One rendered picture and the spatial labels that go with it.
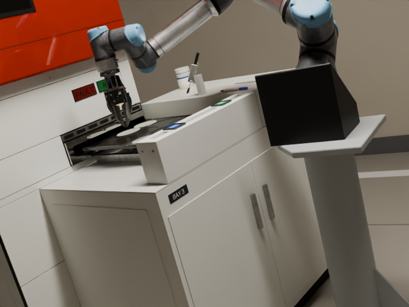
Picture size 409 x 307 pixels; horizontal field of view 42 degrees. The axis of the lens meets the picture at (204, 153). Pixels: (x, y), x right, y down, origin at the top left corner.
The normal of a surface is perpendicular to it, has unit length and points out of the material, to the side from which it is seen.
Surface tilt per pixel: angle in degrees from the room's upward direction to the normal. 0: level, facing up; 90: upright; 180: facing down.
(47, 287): 90
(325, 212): 90
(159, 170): 90
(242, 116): 90
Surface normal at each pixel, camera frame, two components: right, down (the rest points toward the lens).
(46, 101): 0.76, -0.03
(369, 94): -0.49, 0.35
